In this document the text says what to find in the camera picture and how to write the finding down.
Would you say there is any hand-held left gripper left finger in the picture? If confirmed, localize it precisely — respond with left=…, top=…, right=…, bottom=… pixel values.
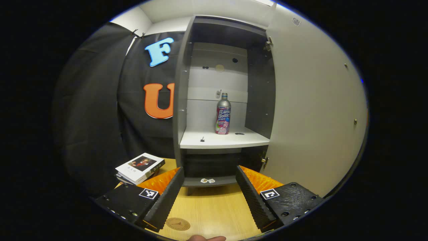
left=95, top=166, right=185, bottom=233

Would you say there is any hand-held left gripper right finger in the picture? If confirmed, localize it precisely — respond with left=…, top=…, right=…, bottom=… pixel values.
left=236, top=165, right=325, bottom=233

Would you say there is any round brown coaster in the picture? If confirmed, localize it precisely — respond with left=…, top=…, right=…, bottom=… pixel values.
left=166, top=218, right=191, bottom=231

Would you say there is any silver bottle with pink label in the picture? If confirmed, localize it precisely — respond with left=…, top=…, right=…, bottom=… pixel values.
left=215, top=93, right=231, bottom=135

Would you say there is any grey cabinet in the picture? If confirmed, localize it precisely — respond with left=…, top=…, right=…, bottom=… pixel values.
left=172, top=15, right=276, bottom=196

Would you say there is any light grey cabinet door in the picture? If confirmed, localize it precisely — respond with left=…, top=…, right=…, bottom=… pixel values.
left=261, top=3, right=368, bottom=198

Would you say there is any white cabinet shelf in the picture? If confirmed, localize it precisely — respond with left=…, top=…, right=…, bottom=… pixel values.
left=180, top=127, right=270, bottom=150

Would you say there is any white book with portrait cover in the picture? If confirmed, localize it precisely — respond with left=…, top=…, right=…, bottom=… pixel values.
left=115, top=153, right=166, bottom=185

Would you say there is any thin white book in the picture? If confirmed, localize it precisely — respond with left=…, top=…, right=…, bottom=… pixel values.
left=115, top=172, right=138, bottom=185

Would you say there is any black backdrop cloth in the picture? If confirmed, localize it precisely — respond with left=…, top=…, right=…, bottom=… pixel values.
left=53, top=22, right=186, bottom=198

